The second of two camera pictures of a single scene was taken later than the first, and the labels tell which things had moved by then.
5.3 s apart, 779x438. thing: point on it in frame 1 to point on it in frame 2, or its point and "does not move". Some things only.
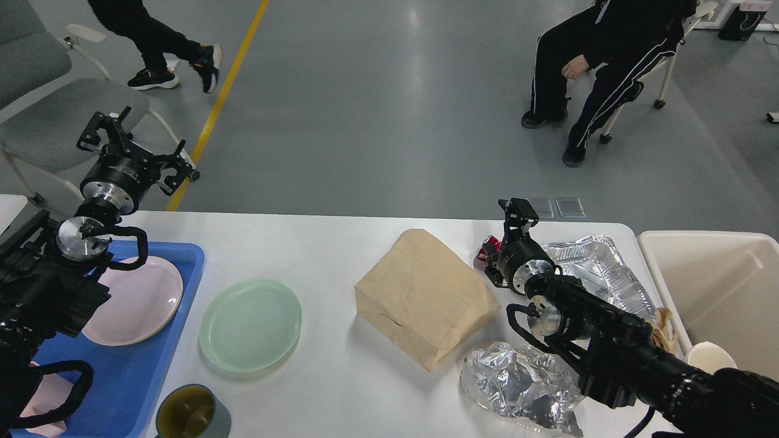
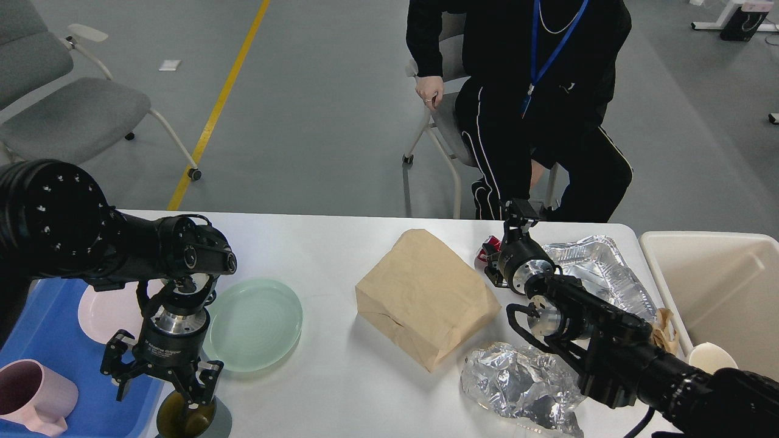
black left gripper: (117, 176) to (171, 338)
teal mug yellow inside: (192, 411) does not move
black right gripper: (516, 263) does not move
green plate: (250, 325) does not move
